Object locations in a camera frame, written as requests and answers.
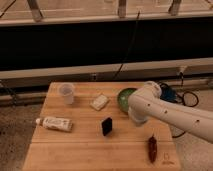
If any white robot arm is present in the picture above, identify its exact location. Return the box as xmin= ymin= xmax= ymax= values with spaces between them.
xmin=128 ymin=81 xmax=213 ymax=144

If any black eraser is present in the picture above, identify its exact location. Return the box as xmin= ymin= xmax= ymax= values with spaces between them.
xmin=101 ymin=117 xmax=112 ymax=136

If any green ceramic bowl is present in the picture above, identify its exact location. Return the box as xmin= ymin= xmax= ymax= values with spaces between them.
xmin=117 ymin=88 xmax=136 ymax=113

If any clear plastic cup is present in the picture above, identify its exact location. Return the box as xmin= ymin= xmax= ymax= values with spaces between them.
xmin=58 ymin=83 xmax=75 ymax=104

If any white tube with cap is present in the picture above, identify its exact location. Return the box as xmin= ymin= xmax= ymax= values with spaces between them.
xmin=36 ymin=117 xmax=72 ymax=132

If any black cable on floor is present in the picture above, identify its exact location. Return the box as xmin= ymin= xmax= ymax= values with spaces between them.
xmin=157 ymin=71 xmax=200 ymax=139

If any black hanging cable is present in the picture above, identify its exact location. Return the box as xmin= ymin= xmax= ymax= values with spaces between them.
xmin=112 ymin=10 xmax=141 ymax=81

